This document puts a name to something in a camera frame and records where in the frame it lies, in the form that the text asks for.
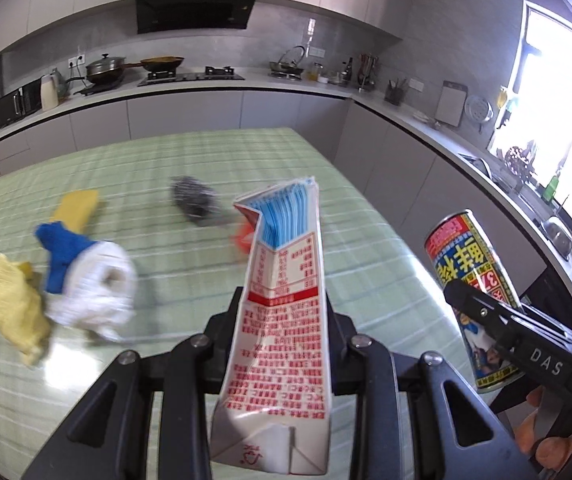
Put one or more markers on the yellow knitted cloth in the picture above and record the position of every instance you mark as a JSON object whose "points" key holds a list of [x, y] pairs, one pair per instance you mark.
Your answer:
{"points": [[22, 319]]}

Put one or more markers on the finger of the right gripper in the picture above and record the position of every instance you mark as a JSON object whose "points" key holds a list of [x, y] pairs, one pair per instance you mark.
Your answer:
{"points": [[492, 323]]}

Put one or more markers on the red white milk carton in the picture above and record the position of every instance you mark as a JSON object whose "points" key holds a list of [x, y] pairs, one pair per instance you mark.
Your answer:
{"points": [[274, 409]]}

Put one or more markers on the black lidded pot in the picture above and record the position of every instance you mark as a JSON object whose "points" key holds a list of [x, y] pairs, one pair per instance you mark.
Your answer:
{"points": [[106, 70]]}

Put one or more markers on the blue cloth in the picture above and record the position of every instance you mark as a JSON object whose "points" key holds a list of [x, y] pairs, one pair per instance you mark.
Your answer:
{"points": [[63, 246]]}

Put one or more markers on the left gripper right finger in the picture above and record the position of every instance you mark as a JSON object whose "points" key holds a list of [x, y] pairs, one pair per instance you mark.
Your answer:
{"points": [[405, 409]]}

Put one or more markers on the green checked tablecloth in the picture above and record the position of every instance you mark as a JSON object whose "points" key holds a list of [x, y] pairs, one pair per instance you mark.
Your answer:
{"points": [[186, 271]]}

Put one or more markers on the yellow sponge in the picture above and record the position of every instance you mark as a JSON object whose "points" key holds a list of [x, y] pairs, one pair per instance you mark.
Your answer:
{"points": [[75, 209]]}

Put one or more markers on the metal kettle with handle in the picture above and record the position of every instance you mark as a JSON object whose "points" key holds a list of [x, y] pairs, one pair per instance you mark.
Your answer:
{"points": [[288, 65]]}

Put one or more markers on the colourful printed drink can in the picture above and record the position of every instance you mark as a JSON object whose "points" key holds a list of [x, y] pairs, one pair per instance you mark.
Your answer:
{"points": [[475, 281]]}

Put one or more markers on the steel bowl in sink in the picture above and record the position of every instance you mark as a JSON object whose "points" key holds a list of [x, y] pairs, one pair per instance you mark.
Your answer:
{"points": [[559, 236]]}

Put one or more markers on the black built-in oven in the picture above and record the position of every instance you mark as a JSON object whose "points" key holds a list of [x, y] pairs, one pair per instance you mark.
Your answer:
{"points": [[543, 288]]}

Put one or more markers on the green dish soap bottle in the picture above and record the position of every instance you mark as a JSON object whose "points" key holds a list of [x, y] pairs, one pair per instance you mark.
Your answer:
{"points": [[551, 188]]}

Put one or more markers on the black utensil holder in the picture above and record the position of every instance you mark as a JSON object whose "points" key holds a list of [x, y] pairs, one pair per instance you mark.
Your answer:
{"points": [[395, 91]]}

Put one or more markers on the black range hood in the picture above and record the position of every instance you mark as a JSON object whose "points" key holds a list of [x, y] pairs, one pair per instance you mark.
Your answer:
{"points": [[164, 15]]}

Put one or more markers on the black gas stove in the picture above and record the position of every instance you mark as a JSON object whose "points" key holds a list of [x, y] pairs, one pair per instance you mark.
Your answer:
{"points": [[210, 73]]}

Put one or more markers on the white cutting board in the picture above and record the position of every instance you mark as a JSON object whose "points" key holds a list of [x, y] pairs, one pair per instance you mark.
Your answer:
{"points": [[451, 103]]}

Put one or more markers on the round white strainer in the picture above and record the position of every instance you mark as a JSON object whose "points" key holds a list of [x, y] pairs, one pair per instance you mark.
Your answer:
{"points": [[478, 109]]}

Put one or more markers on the black frying wok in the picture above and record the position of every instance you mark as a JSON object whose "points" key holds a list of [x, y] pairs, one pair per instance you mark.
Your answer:
{"points": [[158, 64]]}

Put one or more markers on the dark glass bottle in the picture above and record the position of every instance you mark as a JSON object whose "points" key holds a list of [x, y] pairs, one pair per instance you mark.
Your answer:
{"points": [[347, 71]]}

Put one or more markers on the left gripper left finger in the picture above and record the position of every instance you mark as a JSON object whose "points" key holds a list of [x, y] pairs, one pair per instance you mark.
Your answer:
{"points": [[105, 436]]}

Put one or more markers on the white kettle jug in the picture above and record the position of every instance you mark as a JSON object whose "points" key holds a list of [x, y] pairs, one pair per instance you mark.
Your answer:
{"points": [[49, 92]]}

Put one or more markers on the black microwave oven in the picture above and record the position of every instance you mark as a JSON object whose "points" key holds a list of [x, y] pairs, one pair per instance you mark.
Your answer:
{"points": [[20, 103]]}

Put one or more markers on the red plastic bag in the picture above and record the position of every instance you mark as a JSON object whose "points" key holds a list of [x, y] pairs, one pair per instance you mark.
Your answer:
{"points": [[243, 237]]}

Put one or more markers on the steel wool scrubber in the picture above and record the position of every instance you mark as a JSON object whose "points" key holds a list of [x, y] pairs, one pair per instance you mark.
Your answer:
{"points": [[197, 201]]}

